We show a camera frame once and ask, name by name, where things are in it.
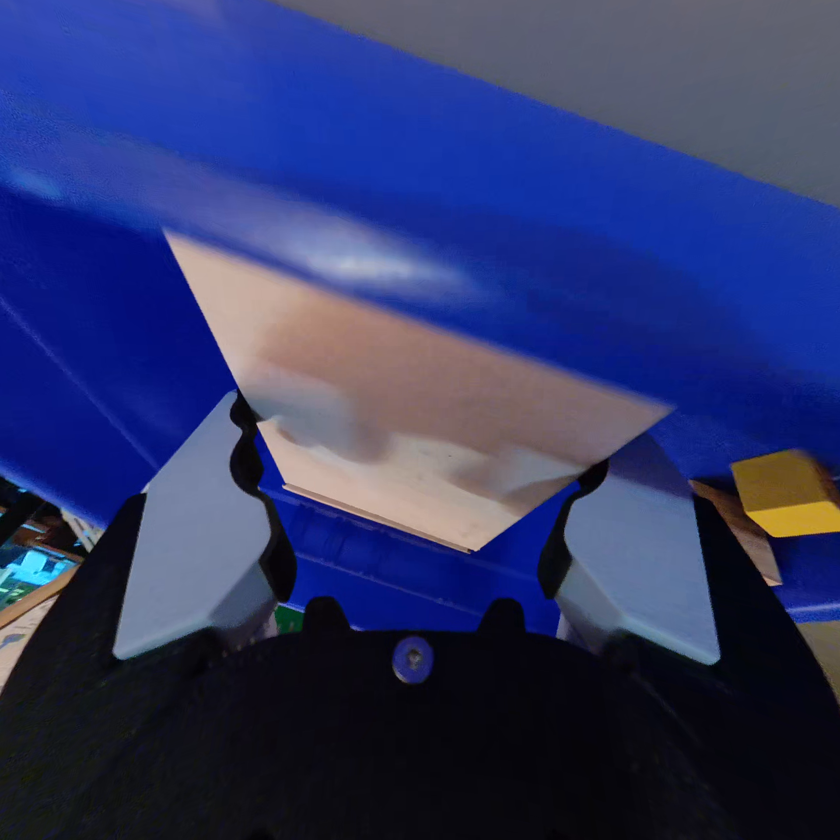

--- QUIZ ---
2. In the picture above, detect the blue plastic bin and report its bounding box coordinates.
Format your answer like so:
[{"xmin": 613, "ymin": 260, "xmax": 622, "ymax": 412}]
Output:
[{"xmin": 0, "ymin": 0, "xmax": 840, "ymax": 624}]

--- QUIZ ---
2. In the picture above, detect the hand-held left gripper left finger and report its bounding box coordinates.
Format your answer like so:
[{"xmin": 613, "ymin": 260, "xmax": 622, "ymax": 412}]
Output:
[{"xmin": 112, "ymin": 390, "xmax": 298, "ymax": 662}]

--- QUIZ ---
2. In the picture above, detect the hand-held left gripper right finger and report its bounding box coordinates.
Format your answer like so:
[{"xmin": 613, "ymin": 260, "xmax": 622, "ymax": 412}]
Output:
[{"xmin": 537, "ymin": 433, "xmax": 723, "ymax": 666}]

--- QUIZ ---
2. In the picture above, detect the yellow cube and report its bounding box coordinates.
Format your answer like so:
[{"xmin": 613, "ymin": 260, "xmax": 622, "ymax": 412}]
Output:
[{"xmin": 730, "ymin": 449, "xmax": 840, "ymax": 539}]

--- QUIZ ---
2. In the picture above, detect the white cardboard mailer box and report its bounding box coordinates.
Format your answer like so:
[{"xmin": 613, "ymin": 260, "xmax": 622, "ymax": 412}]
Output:
[{"xmin": 162, "ymin": 230, "xmax": 677, "ymax": 554}]

